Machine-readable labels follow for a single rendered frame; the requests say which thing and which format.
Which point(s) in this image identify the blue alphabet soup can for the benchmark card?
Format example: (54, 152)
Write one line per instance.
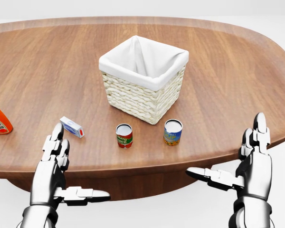
(173, 133)

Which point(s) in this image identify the white lined wicker basket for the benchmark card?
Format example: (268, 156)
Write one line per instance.
(142, 80)

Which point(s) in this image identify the white blue cream cheese box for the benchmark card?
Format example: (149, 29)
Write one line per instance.
(72, 127)

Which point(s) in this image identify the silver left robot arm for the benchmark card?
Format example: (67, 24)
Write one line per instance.
(38, 217)

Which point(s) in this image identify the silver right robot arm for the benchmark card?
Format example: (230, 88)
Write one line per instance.
(250, 213)

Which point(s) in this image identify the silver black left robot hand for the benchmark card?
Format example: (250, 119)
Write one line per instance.
(45, 175)

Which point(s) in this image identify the red tomato sauce can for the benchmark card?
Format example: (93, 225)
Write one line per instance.
(124, 136)

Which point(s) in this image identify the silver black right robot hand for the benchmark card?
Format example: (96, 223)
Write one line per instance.
(256, 171)

